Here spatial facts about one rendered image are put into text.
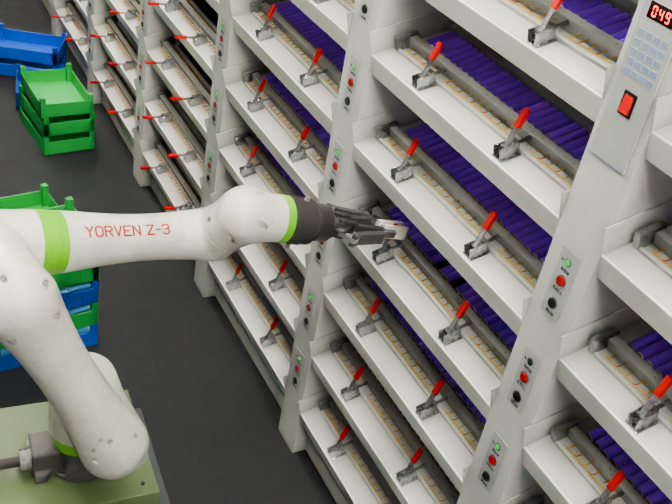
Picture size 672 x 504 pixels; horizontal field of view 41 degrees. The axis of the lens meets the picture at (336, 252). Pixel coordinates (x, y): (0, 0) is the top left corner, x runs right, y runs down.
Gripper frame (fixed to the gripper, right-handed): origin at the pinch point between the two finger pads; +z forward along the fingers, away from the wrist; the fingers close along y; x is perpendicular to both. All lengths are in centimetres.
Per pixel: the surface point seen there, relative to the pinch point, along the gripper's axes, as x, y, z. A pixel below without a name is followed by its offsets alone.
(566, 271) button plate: 24, 50, -9
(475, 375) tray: -7.8, 37.0, 0.6
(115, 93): -65, -203, 17
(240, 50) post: 2, -86, 0
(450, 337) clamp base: -6.4, 27.7, 0.4
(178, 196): -65, -123, 16
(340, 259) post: -18.4, -15.9, 4.5
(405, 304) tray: -8.6, 14.4, -0.9
